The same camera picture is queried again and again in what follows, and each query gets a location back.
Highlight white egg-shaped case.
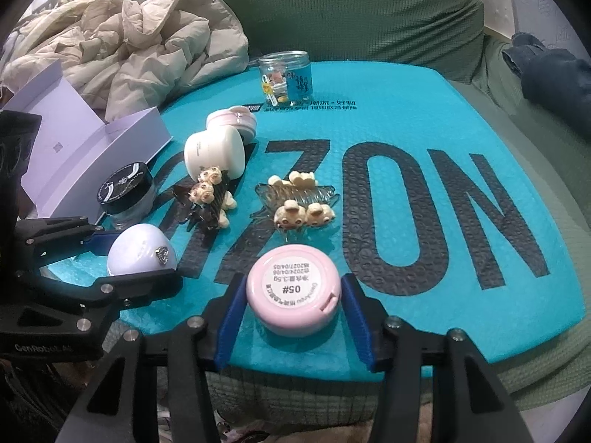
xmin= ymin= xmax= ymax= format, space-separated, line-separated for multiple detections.
xmin=106 ymin=223 xmax=177 ymax=276

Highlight black lid glass jar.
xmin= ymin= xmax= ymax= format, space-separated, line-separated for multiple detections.
xmin=96 ymin=162 xmax=156 ymax=230

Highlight dark brown bear hair claw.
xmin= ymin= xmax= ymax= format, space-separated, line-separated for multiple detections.
xmin=173 ymin=166 xmax=238 ymax=232

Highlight pink round compact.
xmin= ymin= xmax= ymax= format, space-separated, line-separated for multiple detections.
xmin=246 ymin=244 xmax=342 ymax=337

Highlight cream white jar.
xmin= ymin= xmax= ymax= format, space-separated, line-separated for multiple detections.
xmin=183 ymin=126 xmax=245 ymax=181

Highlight clear bear hair claw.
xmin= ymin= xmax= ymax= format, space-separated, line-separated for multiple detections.
xmin=250 ymin=171 xmax=341 ymax=232

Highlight pink lidded bowl container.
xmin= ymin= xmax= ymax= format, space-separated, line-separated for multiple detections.
xmin=205 ymin=105 xmax=257 ymax=145

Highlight lavender gift box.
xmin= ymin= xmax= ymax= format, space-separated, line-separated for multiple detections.
xmin=4 ymin=62 xmax=171 ymax=223

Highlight beige puffer jacket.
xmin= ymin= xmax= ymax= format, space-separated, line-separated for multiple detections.
xmin=1 ymin=0 xmax=249 ymax=122

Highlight teal bubble mailer mat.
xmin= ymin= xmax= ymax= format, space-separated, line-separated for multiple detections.
xmin=41 ymin=60 xmax=587 ymax=384

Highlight glass jar with trinkets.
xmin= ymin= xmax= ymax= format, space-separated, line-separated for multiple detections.
xmin=259 ymin=50 xmax=314 ymax=107

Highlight dark blue garment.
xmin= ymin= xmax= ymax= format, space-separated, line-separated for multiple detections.
xmin=502 ymin=32 xmax=590 ymax=124

